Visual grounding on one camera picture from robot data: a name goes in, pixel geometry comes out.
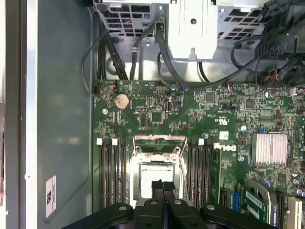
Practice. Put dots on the CPU socket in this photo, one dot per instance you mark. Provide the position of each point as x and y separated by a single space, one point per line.
136 181

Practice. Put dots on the round coin battery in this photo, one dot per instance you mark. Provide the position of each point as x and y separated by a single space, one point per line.
122 101

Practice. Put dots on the grey metal disk bay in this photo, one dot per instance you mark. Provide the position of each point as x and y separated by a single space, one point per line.
195 28

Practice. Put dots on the silver chipset heatsink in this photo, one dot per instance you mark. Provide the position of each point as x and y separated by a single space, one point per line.
269 149

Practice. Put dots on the thin metal locking lever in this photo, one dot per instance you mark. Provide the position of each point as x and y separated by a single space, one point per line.
183 176

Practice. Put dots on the black grey PC case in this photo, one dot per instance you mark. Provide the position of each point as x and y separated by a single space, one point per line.
64 95

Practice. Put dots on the black RAM slot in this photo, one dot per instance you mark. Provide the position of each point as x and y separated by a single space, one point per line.
193 171
123 171
116 171
208 171
201 171
101 171
108 171

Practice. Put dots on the metal socket cover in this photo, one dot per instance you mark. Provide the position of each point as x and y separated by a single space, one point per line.
159 137

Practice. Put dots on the long black expansion slot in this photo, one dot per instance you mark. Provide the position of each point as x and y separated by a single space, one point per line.
224 200

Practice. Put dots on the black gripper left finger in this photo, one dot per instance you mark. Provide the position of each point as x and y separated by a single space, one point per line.
152 214

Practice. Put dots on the green motherboard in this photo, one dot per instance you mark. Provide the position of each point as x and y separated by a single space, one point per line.
202 114

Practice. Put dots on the green RAM stick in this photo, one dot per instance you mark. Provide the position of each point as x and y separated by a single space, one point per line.
216 176

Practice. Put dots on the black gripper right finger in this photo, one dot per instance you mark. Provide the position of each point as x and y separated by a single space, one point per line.
177 214

